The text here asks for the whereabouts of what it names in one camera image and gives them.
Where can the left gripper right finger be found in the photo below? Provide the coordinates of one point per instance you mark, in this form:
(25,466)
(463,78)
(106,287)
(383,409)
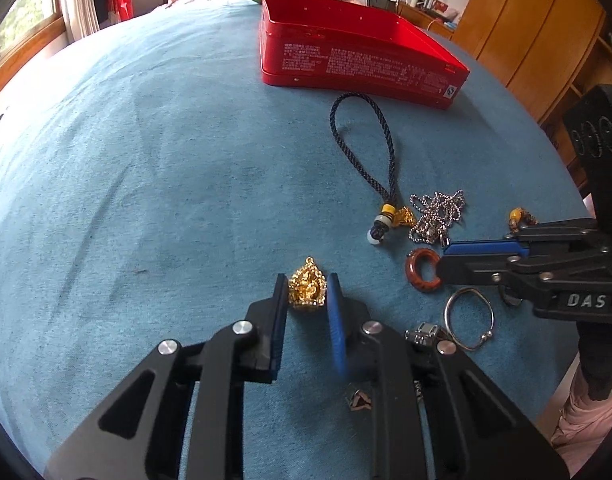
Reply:
(435,414)

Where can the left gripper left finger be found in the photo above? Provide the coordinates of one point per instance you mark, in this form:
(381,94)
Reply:
(179,412)

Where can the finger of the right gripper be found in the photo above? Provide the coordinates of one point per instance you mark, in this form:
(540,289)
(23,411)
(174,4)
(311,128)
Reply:
(577,285)
(558,239)

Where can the silver wrist watch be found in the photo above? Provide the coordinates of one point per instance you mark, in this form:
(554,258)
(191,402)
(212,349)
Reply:
(358,398)

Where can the gold pendant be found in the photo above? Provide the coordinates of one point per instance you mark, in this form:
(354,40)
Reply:
(308,287)

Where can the person's right hand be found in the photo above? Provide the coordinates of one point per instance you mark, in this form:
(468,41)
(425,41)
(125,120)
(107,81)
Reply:
(584,423)

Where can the wooden wardrobe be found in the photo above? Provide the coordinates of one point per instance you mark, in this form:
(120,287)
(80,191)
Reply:
(547,53)

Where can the wooden desk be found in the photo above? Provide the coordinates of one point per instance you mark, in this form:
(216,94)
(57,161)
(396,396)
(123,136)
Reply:
(429,20)

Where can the blue bed blanket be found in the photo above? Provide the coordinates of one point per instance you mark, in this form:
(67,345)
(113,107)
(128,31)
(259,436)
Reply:
(152,187)

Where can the red tin box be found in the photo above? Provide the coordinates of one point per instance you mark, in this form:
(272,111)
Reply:
(339,45)

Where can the left side window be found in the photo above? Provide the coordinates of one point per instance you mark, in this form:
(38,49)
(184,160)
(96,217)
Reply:
(28,27)

